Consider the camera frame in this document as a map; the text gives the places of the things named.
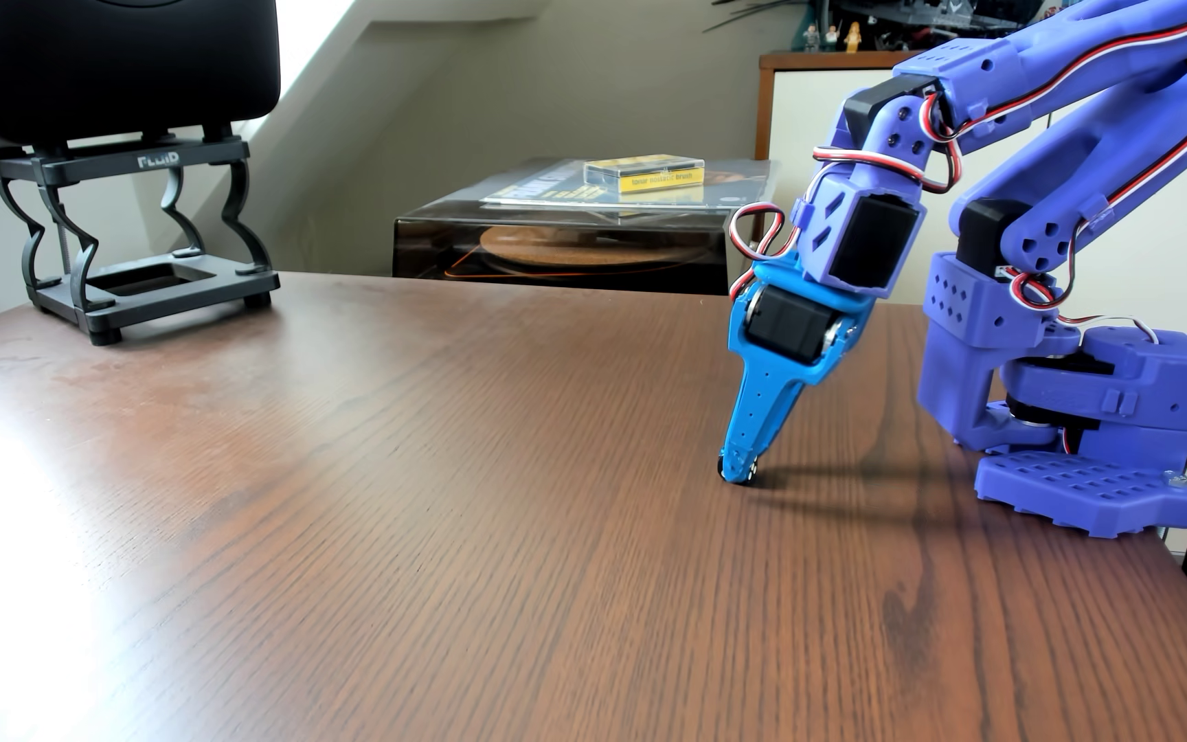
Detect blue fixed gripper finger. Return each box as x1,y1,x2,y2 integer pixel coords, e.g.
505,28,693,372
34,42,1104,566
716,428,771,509
718,359,817,486

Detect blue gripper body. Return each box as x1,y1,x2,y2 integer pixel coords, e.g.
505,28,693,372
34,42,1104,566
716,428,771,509
726,256,876,385

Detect yellow cassette case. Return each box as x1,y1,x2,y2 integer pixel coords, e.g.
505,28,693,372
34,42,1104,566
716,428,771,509
583,155,707,195

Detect cork turntable mat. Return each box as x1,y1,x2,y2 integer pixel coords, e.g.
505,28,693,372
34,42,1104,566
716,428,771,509
478,225,696,271

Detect white cabinet with wooden top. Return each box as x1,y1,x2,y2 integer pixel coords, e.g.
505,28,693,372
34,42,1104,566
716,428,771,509
754,49,1187,341

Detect turntable with clear cover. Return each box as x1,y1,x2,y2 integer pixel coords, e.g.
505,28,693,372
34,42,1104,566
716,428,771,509
392,157,778,298

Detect plant leaves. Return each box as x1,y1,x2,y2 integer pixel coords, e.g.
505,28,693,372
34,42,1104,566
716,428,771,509
705,0,803,32

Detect dark brick model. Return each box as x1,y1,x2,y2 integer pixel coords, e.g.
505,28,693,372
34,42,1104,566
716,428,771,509
861,0,1063,52

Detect black speaker stand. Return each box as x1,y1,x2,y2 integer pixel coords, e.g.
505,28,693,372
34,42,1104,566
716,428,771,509
0,126,282,346

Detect black studio speaker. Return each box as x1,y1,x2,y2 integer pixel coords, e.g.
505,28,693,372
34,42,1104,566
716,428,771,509
0,0,282,154

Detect red white black wrist cable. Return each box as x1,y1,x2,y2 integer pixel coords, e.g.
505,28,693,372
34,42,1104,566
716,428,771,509
726,93,966,302

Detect red white black base cable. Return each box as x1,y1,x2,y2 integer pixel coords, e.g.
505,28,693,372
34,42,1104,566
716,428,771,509
1004,72,1187,348

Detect red white black forearm cable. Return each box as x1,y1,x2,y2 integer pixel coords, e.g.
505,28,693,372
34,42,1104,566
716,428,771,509
949,6,1187,131

